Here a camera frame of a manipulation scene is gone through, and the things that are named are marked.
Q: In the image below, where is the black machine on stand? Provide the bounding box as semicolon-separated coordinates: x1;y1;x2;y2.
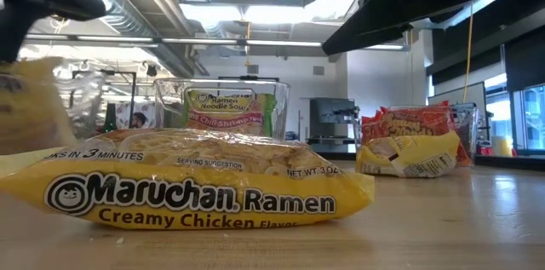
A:
308;97;361;155

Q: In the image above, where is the yellow hanging extension cord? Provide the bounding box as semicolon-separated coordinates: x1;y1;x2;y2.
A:
462;1;476;105

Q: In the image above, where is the bright glass window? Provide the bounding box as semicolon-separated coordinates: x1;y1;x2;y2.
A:
485;72;545;154

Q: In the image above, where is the yellow Maruchan chicken ramen packet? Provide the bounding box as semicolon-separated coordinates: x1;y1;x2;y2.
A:
0;127;376;232
0;56;80;156
355;131;462;179

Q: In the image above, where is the black metal table frame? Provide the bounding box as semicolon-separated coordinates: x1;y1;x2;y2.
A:
283;150;545;174

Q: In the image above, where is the person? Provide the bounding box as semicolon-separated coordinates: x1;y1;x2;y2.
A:
129;111;150;130

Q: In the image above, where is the short yellow hanging cord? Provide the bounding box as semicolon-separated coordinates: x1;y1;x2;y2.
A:
243;20;253;67

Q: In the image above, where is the red Saucy Noods packet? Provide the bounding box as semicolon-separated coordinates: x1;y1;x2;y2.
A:
359;114;372;146
369;106;387;143
381;106;473;167

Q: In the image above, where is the Maruchan chili shrimp ramen packet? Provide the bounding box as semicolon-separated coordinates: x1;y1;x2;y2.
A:
182;89;278;138

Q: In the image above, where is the grey partition panel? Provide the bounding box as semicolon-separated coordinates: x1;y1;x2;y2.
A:
427;81;487;109

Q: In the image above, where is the long ceiling light strip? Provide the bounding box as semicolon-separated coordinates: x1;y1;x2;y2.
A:
25;33;324;49

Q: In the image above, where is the yellow container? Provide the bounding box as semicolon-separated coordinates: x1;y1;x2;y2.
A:
491;135;514;158

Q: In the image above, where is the white patterned cloth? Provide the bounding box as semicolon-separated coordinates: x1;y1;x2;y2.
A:
113;101;157;129

